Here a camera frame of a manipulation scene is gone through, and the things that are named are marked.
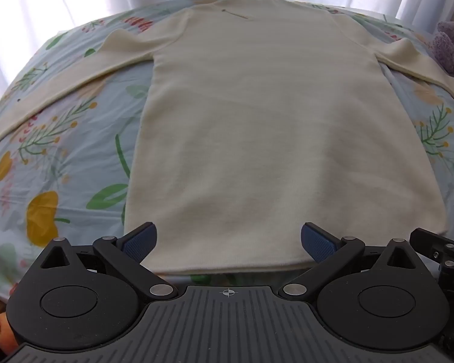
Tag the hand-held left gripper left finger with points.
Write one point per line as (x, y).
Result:
(139, 241)

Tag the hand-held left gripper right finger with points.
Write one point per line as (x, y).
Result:
(318, 244)

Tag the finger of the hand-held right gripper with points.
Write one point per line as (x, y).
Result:
(427, 240)

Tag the purple plush toy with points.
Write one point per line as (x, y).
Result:
(448, 47)

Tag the orange soft toy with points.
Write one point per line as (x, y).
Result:
(4, 332)

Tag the floral bed sheet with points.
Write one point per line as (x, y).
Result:
(60, 166)

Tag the white curtain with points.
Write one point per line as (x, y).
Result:
(26, 3)

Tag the cream long-sleeved sweater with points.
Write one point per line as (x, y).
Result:
(272, 128)

